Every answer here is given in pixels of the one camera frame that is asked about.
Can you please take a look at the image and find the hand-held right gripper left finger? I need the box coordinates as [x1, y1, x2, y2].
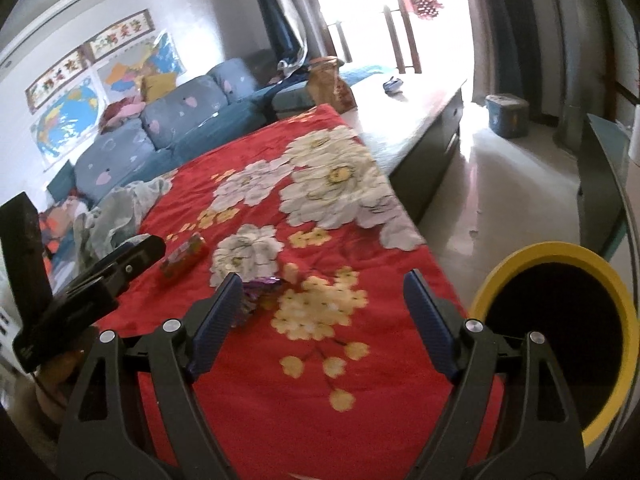
[59, 271, 246, 480]

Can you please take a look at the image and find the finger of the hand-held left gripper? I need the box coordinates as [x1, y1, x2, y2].
[65, 234, 167, 306]

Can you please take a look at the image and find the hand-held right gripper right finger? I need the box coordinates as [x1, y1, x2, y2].
[402, 269, 587, 480]

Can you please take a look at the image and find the purple foil wrapper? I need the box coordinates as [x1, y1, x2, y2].
[234, 274, 283, 328]

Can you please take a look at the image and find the red snack packet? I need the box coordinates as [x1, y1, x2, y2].
[159, 234, 208, 288]

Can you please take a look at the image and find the yellow rimmed trash bin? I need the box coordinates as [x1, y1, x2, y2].
[470, 242, 640, 448]

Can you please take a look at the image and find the person's left hand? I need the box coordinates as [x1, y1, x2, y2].
[35, 327, 98, 411]

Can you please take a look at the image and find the colourful patterned cloth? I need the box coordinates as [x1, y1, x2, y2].
[37, 195, 93, 271]

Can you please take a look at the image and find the light green cloth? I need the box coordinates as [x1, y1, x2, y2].
[75, 177, 176, 273]

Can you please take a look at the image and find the red floral blanket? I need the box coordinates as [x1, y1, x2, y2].
[97, 104, 506, 480]

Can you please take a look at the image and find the blue patterned sofa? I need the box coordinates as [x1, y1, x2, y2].
[45, 50, 401, 211]

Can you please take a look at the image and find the pile of pink red clothes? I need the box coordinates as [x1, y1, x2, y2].
[100, 97, 146, 133]

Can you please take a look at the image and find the world map poster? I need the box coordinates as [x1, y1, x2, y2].
[30, 77, 108, 171]

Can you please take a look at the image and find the yellow cushion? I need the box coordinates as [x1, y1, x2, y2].
[140, 72, 178, 103]

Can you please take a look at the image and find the framed calligraphy picture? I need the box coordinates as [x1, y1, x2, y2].
[87, 9, 151, 61]
[25, 47, 96, 113]

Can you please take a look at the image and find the country map poster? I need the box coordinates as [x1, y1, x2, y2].
[97, 32, 186, 93]

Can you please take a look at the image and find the long coffee table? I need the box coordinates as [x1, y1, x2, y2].
[345, 77, 471, 226]

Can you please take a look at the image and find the blue storage box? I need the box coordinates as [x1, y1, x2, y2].
[485, 92, 531, 138]

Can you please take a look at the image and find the glass top television stand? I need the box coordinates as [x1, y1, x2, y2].
[577, 112, 640, 261]

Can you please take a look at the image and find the brown paper bag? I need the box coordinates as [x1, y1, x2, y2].
[306, 56, 358, 113]

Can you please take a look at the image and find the balcony glass door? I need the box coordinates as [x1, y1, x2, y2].
[305, 0, 476, 76]

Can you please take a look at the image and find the grey brown curtain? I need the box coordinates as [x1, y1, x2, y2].
[465, 0, 556, 126]

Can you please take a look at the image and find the dark blue curtain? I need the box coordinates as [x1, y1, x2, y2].
[247, 0, 331, 68]

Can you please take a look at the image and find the grey standing air conditioner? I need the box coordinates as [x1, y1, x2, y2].
[520, 0, 616, 153]

